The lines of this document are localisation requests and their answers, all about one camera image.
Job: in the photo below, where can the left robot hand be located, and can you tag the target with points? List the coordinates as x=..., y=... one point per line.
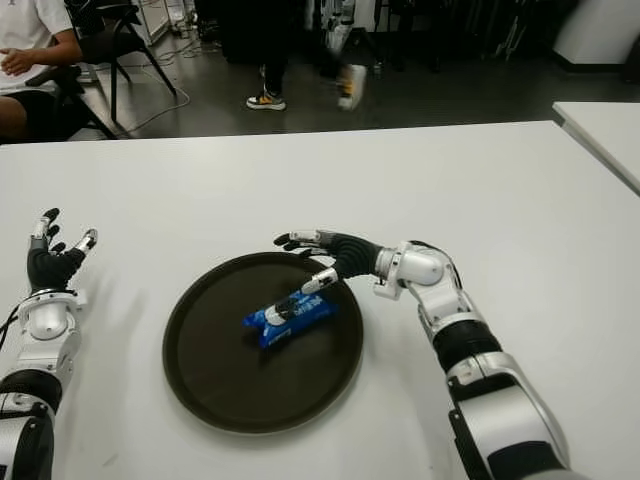
x=50, y=265

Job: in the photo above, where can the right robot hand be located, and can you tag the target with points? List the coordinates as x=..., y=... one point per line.
x=355, y=255

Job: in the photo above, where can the blue Oreo cookie pack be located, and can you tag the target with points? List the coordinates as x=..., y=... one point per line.
x=300, y=317

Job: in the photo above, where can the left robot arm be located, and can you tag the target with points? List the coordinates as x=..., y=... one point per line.
x=47, y=325

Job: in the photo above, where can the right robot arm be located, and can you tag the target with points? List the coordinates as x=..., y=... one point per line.
x=500, y=400

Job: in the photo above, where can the black office chair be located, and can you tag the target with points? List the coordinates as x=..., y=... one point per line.
x=75, y=115

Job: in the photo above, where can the round dark brown tray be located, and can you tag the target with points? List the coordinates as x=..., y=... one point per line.
x=225, y=390

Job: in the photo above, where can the walking person dark trousers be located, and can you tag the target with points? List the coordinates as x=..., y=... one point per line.
x=274, y=75

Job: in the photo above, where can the white standing robot legs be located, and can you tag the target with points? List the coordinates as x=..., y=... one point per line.
x=337, y=35

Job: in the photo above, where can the black folding chair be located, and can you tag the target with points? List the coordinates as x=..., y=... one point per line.
x=112, y=45

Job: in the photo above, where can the seated person white shirt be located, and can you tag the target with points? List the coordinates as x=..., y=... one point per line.
x=25, y=25

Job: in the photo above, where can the white side table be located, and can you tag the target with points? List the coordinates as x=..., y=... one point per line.
x=605, y=130

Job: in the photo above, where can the white cabinet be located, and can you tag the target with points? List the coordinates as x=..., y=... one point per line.
x=595, y=35

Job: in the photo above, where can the folded grey metal frame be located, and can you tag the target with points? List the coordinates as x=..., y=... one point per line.
x=512, y=35

